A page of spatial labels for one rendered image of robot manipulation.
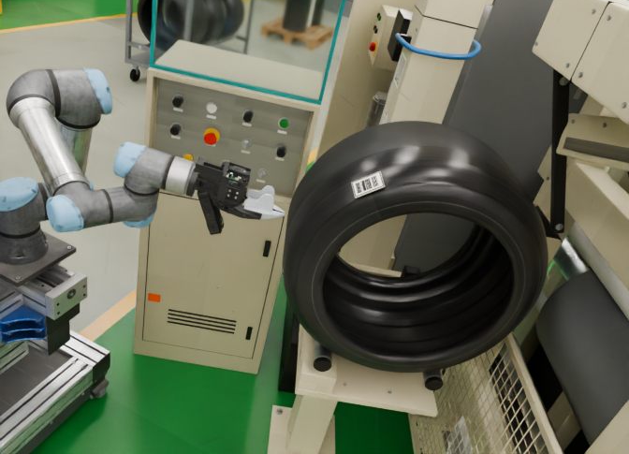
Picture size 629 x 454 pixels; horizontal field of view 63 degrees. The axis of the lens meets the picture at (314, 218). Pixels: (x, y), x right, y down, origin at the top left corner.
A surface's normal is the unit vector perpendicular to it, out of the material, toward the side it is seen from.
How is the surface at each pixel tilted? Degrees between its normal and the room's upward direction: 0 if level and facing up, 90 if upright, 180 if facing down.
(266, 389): 0
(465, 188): 42
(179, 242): 90
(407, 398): 0
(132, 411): 0
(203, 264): 90
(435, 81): 90
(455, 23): 90
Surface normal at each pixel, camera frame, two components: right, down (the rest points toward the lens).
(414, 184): -0.11, -0.27
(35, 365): 0.22, -0.83
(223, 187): -0.02, 0.53
